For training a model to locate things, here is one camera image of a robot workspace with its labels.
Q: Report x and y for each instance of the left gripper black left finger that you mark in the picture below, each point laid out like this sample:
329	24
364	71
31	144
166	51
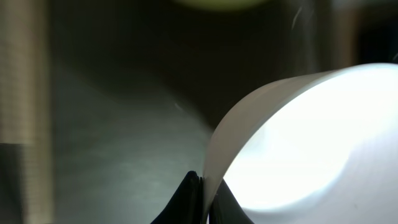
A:
186	204

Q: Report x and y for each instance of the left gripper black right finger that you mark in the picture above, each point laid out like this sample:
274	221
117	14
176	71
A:
225	209

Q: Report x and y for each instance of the pink bowl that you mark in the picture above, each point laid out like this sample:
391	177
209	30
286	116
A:
319	148

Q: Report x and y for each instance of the dark brown serving tray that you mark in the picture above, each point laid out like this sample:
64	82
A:
139	87

